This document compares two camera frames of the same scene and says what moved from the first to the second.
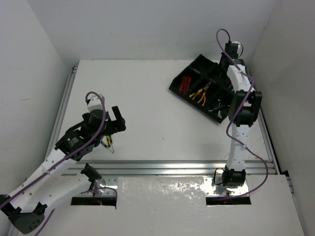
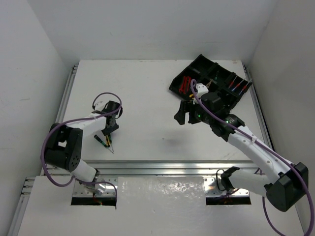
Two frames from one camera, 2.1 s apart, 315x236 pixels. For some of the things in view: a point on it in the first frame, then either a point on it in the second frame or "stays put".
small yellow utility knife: [108, 141] stays put
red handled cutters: [185, 84] stays put
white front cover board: [177, 206] stays put
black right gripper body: [223, 58] → [206, 118]
